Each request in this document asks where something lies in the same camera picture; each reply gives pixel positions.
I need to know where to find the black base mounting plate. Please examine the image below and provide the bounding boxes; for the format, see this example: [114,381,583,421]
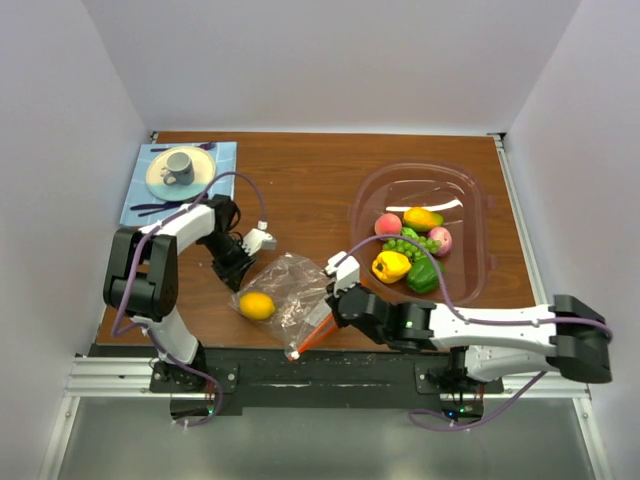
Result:
[149,346,504,419]

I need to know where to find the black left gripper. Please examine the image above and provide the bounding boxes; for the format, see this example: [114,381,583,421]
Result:
[199,233,257,294]

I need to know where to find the white cup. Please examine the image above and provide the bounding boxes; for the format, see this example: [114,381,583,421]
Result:
[163,152,195,186]

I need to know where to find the red fake apple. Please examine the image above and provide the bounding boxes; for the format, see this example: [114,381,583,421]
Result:
[374,213,403,235]

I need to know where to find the pink clear plastic container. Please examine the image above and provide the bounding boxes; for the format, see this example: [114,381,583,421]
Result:
[349,161,489,306]

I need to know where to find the clear zip top bag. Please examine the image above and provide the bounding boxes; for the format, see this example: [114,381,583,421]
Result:
[230,253,337,361]

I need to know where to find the cream round plate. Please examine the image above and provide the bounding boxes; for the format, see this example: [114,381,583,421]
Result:
[145,146,216,202]

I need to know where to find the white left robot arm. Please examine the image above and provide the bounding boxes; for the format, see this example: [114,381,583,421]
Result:
[103,195,259,392]

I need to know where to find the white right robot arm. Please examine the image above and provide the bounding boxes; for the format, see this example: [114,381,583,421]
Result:
[326,284,612,393]

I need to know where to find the yellow green fake mango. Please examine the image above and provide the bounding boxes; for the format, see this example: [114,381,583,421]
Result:
[402,207,444,232]

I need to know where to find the purple plastic fork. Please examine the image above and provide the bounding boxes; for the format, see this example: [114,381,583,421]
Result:
[198,142,217,151]

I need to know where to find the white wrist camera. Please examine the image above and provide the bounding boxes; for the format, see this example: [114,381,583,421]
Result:
[242,228,277,256]
[324,251,360,296]

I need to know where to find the light green fake cucumber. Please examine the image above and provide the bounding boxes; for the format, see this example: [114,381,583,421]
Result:
[401,227,420,240]

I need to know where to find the aluminium frame rail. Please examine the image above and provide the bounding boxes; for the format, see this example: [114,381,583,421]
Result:
[63,357,591,400]

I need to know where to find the green fake grapes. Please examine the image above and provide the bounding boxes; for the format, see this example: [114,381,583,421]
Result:
[382,237,442,262]

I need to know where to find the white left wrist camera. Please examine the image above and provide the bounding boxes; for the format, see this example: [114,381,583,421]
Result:
[242,228,277,256]

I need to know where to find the yellow fake lemon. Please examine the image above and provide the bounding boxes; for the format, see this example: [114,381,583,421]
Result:
[239,292,276,321]

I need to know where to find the yellow fake bell pepper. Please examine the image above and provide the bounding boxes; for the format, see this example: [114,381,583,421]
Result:
[371,250,412,284]

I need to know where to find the dark green fake pepper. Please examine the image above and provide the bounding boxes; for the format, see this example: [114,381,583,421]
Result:
[406,257,443,294]

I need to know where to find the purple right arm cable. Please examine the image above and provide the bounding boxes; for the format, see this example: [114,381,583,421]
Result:
[344,234,614,434]

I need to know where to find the purple fake onion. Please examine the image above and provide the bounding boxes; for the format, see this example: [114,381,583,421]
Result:
[428,226,453,257]

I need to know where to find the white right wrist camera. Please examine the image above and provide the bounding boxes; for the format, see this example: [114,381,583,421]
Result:
[324,251,360,296]

